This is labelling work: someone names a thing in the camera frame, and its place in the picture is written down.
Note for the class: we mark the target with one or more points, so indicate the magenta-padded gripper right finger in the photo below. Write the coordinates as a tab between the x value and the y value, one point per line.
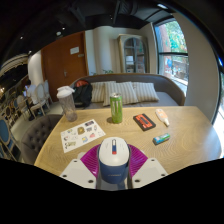
148	170

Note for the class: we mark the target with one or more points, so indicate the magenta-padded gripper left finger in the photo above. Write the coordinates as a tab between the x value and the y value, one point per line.
78	170

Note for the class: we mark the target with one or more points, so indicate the white and blue computer mouse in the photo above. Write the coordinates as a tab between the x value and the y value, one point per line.
113	160

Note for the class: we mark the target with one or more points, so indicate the small green and blue pack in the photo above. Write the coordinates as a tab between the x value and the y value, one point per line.
161	138

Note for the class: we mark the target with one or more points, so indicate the white sticker sheet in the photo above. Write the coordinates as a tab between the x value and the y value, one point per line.
80	135

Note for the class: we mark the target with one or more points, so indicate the black and orange flat box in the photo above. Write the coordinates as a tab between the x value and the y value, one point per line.
144	122

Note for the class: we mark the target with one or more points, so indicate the grey tufted armchair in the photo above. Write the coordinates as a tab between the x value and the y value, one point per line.
36	136

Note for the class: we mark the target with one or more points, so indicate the clear tube with orange print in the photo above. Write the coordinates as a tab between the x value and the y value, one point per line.
162	117

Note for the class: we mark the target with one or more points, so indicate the clear shaker bottle white lid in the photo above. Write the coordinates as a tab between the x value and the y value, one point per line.
68	106

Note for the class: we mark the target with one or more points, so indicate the green drink can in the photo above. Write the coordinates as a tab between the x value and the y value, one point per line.
116	110

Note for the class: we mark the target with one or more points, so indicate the striped cushion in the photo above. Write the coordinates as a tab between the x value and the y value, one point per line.
125	91
146	91
97	91

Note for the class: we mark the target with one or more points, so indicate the blue padded chair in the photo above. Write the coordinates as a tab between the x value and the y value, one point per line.
5	133

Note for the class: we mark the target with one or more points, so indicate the group of white chairs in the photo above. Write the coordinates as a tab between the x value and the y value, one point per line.
38	96

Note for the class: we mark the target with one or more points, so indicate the brown curved sofa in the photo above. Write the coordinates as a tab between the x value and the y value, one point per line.
166	88

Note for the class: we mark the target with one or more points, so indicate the brown wooden door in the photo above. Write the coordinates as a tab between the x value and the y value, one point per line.
61	66

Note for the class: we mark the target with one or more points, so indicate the grey glass-door cabinet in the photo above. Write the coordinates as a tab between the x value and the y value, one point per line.
133	55

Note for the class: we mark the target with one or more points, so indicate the black-framed window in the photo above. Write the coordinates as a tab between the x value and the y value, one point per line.
173	56

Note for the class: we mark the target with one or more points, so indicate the white door sign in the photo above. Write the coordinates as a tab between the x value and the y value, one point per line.
74	50

